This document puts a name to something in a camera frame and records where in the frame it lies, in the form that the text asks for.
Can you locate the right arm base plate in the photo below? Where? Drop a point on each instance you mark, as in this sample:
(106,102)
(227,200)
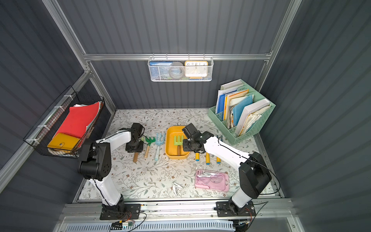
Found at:
(230,209)

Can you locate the white binder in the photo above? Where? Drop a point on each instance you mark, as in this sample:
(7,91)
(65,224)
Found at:
(250,115)

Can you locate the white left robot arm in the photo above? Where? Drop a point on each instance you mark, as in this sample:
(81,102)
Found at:
(95,161)

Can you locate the light blue hand rake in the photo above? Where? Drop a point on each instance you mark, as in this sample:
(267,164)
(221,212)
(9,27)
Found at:
(160,139)

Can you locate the yellow white clock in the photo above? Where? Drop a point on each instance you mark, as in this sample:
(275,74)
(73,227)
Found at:
(196,69)

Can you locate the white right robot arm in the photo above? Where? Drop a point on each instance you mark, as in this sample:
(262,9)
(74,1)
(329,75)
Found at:
(254,175)

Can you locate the white wire wall basket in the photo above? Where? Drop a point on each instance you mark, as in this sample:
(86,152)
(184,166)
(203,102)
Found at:
(183,60)

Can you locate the yellow plastic storage box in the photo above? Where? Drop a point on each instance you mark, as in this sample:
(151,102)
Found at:
(170,149)

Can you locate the black wire wall basket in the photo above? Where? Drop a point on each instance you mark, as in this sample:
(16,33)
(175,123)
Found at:
(45,131)

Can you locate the stack of magazines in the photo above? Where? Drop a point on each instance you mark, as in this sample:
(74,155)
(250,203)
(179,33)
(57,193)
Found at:
(230,105)

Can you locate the green rake wooden handle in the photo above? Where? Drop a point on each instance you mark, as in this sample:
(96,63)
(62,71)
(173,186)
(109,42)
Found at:
(149,141)

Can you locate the red folder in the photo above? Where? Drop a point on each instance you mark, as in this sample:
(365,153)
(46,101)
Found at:
(78,119)

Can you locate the pink plastic pencil case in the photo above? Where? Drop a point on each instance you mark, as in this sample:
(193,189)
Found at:
(205,179)

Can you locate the green plastic file organizer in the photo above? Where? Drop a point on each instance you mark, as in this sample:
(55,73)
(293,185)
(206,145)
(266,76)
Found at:
(220,120)

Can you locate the teal folder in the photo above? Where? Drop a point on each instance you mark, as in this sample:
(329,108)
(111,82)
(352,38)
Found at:
(238,109)

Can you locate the yellow case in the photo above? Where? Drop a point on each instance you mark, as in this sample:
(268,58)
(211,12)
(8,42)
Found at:
(63,141)

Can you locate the lime rake wooden handle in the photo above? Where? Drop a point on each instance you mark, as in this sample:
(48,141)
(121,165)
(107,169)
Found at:
(178,142)
(135,157)

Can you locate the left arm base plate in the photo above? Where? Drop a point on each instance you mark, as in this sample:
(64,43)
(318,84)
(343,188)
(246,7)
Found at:
(120,212)

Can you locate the blue folder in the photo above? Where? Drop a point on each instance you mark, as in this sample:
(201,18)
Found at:
(221,101)

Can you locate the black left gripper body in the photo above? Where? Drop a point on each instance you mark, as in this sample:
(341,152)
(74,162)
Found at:
(134,146)

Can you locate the white vented rail cover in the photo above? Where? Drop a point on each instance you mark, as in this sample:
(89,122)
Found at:
(155,226)

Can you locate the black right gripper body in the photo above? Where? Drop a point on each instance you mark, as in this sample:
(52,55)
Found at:
(190,145)

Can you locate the blue box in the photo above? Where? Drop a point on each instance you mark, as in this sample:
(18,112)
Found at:
(159,70)

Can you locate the grey tape roll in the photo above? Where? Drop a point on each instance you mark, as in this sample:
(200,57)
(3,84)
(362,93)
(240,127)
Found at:
(176,70)

